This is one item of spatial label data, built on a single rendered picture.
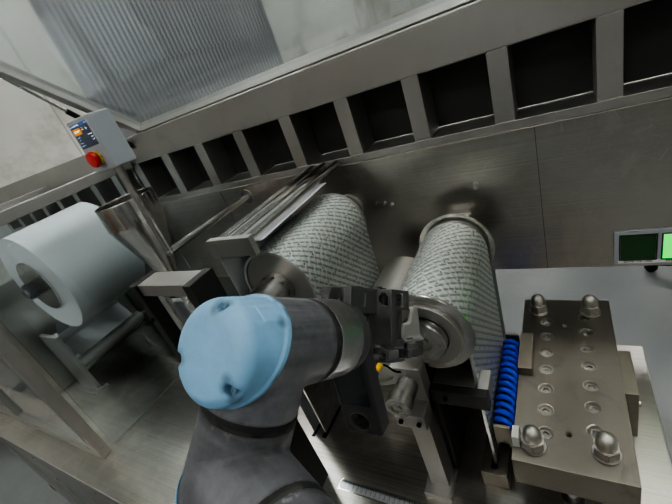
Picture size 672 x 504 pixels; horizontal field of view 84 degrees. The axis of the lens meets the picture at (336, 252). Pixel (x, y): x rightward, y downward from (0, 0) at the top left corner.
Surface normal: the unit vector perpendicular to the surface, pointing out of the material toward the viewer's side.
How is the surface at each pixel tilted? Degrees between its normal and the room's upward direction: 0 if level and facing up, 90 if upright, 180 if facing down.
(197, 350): 50
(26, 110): 90
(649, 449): 0
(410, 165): 90
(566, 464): 0
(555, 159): 90
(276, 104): 90
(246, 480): 3
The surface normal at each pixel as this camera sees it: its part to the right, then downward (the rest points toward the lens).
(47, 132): 0.72, 0.07
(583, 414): -0.33, -0.84
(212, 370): -0.54, -0.13
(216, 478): -0.53, -0.65
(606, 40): -0.43, 0.53
